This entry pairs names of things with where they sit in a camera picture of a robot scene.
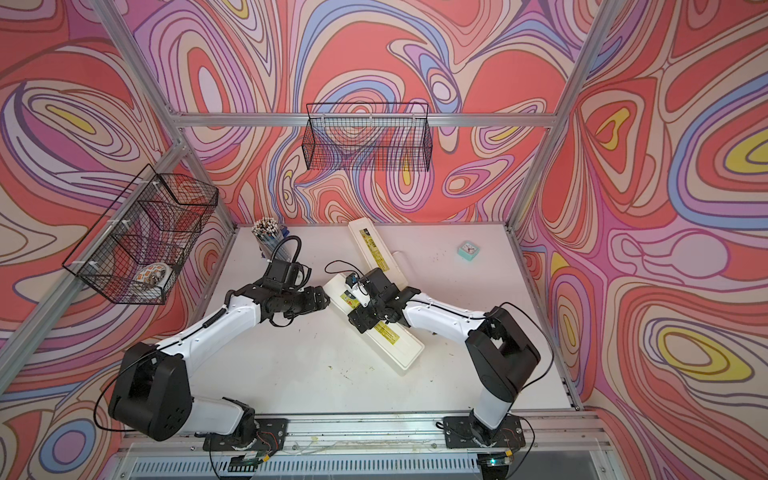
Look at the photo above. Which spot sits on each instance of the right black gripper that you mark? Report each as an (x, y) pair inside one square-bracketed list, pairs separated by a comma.
[(359, 316)]

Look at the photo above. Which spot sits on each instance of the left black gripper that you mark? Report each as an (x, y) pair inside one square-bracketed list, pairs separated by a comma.
[(312, 305)]

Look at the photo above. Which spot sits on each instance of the cream wrap dispenser with label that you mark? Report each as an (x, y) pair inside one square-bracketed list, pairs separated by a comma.
[(392, 342)]

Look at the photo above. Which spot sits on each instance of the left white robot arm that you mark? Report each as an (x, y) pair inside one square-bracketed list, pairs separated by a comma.
[(152, 393)]

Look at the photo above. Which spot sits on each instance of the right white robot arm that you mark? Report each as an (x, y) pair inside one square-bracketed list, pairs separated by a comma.
[(503, 356)]

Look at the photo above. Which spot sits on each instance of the cup of pencils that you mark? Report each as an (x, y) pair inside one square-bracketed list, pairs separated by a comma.
[(268, 232)]

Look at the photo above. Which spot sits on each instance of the small teal box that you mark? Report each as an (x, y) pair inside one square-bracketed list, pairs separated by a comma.
[(468, 250)]

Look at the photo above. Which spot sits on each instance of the patterned bowl in basket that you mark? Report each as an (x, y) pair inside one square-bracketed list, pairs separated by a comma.
[(151, 279)]

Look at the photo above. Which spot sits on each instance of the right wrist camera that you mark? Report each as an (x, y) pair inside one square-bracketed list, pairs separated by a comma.
[(355, 293)]

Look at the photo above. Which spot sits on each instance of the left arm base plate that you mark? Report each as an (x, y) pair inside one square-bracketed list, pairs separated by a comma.
[(263, 435)]

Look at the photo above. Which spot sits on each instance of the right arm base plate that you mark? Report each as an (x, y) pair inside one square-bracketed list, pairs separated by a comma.
[(463, 432)]

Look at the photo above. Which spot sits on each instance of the black wire basket left wall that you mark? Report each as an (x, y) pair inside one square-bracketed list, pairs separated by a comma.
[(157, 217)]

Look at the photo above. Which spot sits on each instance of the black wire basket wall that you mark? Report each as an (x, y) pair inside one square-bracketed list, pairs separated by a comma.
[(157, 217), (368, 136)]

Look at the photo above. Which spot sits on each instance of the black wire basket back wall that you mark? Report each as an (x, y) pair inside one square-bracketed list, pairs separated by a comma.
[(368, 136)]

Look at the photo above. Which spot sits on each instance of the aluminium rail at front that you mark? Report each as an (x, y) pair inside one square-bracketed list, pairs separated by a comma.
[(557, 445)]

